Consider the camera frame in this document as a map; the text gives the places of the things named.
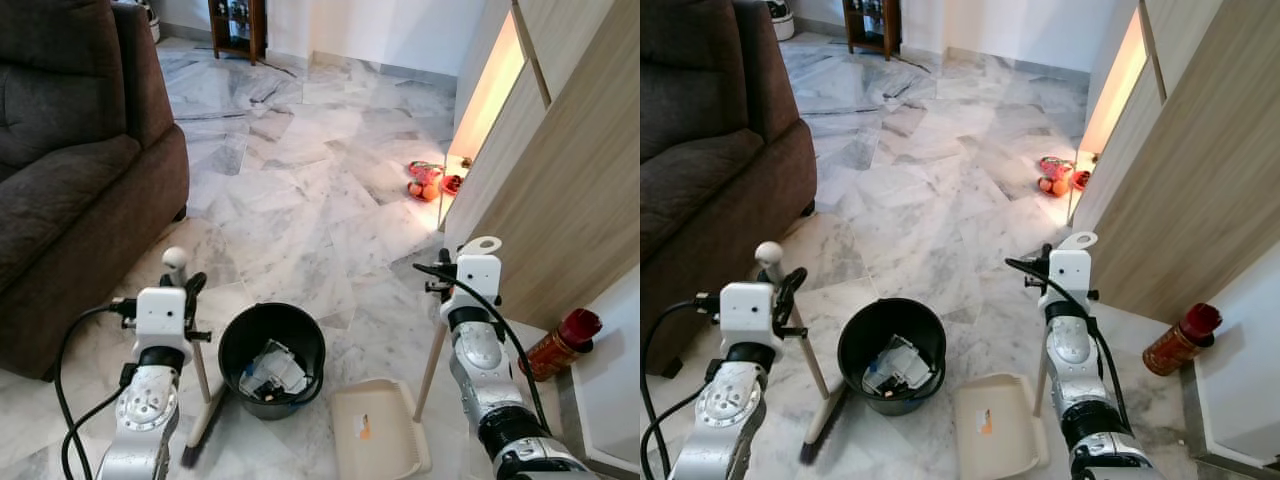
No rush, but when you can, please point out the wooden-handled broom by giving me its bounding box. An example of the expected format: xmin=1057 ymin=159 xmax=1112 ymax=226
xmin=755 ymin=240 xmax=851 ymax=467
xmin=162 ymin=246 xmax=233 ymax=471

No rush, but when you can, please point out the cream dustpan with wooden handle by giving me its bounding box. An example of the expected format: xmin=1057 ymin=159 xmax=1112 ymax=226
xmin=952 ymin=232 xmax=1099 ymax=477
xmin=330 ymin=236 xmax=503 ymax=480

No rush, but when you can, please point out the black round waste bin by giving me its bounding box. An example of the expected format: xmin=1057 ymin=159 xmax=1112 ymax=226
xmin=218 ymin=303 xmax=327 ymax=421
xmin=838 ymin=298 xmax=948 ymax=417

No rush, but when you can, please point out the white crumpled packaging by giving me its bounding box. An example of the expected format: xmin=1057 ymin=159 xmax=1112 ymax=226
xmin=240 ymin=340 xmax=309 ymax=399
xmin=862 ymin=335 xmax=933 ymax=396

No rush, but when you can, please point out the red bag with oranges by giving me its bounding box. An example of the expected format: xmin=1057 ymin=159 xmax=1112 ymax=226
xmin=1037 ymin=156 xmax=1076 ymax=198
xmin=405 ymin=160 xmax=446 ymax=203

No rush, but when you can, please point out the orange can with red cap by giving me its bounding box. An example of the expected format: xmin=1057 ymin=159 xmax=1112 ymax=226
xmin=1143 ymin=303 xmax=1223 ymax=377
xmin=522 ymin=308 xmax=603 ymax=383

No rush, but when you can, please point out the light wooden cabinet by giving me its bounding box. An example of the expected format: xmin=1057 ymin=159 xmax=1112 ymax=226
xmin=1065 ymin=0 xmax=1280 ymax=326
xmin=440 ymin=0 xmax=641 ymax=331

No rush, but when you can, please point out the brown fabric sofa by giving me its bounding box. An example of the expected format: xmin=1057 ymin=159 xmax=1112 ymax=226
xmin=640 ymin=0 xmax=818 ymax=379
xmin=0 ymin=0 xmax=191 ymax=381

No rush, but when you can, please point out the dark wooden side table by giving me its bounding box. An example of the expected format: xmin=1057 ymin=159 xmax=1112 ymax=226
xmin=843 ymin=0 xmax=903 ymax=59
xmin=208 ymin=0 xmax=268 ymax=63

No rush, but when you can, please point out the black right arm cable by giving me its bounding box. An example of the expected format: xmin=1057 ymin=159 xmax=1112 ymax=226
xmin=413 ymin=260 xmax=549 ymax=433
xmin=1005 ymin=256 xmax=1129 ymax=433

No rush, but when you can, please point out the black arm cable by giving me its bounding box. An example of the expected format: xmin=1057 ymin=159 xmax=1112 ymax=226
xmin=640 ymin=300 xmax=721 ymax=480
xmin=413 ymin=260 xmax=549 ymax=433
xmin=1005 ymin=256 xmax=1129 ymax=433
xmin=55 ymin=305 xmax=136 ymax=480

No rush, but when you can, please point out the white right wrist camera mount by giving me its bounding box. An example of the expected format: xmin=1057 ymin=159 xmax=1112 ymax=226
xmin=1050 ymin=248 xmax=1093 ymax=306
xmin=455 ymin=252 xmax=501 ymax=311

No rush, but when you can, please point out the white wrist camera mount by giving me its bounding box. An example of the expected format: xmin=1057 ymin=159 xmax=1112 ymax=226
xmin=455 ymin=252 xmax=501 ymax=311
xmin=135 ymin=287 xmax=191 ymax=349
xmin=720 ymin=283 xmax=779 ymax=346
xmin=1050 ymin=248 xmax=1093 ymax=306

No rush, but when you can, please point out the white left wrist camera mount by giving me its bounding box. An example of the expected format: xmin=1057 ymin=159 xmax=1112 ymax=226
xmin=720 ymin=283 xmax=779 ymax=346
xmin=135 ymin=287 xmax=191 ymax=349

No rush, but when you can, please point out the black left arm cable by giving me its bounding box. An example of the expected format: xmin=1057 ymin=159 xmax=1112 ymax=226
xmin=640 ymin=300 xmax=721 ymax=480
xmin=55 ymin=305 xmax=136 ymax=480

